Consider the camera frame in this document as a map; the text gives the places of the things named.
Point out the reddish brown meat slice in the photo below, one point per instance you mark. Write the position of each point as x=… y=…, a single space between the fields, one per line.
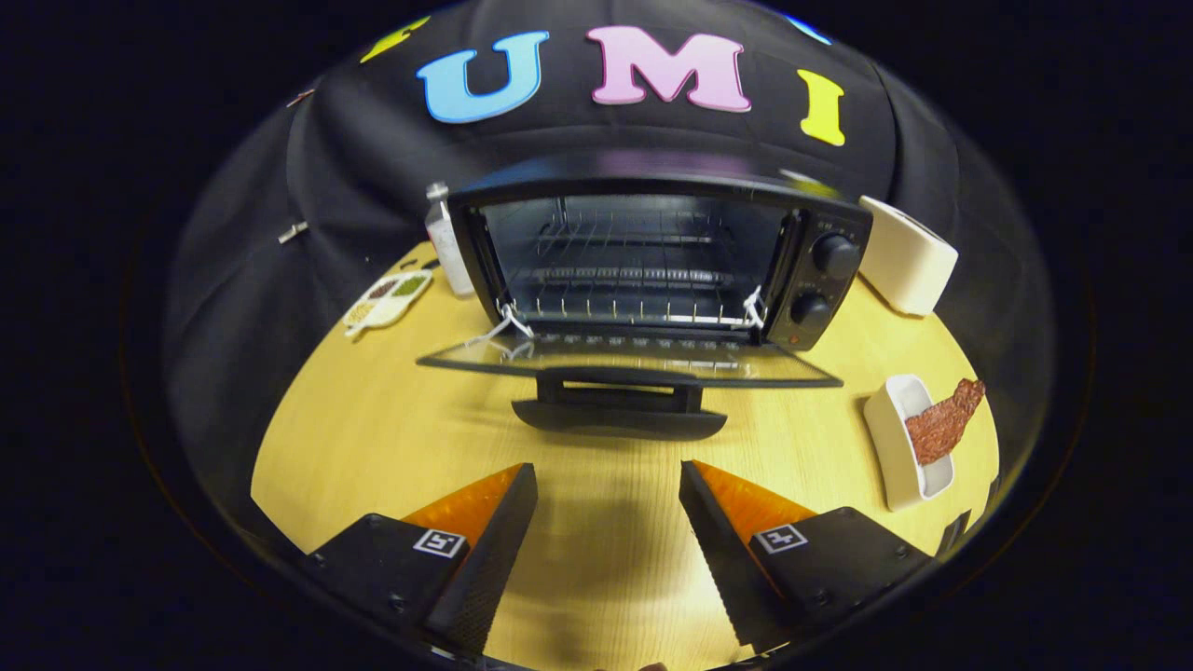
x=941 y=424

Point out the white rectangular dish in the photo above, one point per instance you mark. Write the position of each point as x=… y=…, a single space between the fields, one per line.
x=890 y=438

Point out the white pop-up toaster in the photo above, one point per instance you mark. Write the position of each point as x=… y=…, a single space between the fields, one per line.
x=909 y=261

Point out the small metal clip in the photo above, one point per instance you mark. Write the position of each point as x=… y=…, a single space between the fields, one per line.
x=292 y=232

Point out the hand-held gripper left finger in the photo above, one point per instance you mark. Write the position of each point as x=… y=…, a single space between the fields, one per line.
x=494 y=559

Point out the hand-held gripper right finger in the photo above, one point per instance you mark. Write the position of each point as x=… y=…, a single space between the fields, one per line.
x=722 y=559

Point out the clear plastic bottle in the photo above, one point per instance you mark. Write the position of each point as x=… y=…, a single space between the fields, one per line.
x=447 y=252

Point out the small red clip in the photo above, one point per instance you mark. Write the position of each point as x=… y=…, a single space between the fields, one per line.
x=300 y=97

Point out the white divided plate with beans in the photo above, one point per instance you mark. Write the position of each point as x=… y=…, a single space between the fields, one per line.
x=382 y=303

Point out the black backdrop cloth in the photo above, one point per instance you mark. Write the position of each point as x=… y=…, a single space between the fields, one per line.
x=280 y=326

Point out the black toaster oven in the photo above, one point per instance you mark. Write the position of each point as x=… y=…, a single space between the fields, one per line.
x=829 y=280

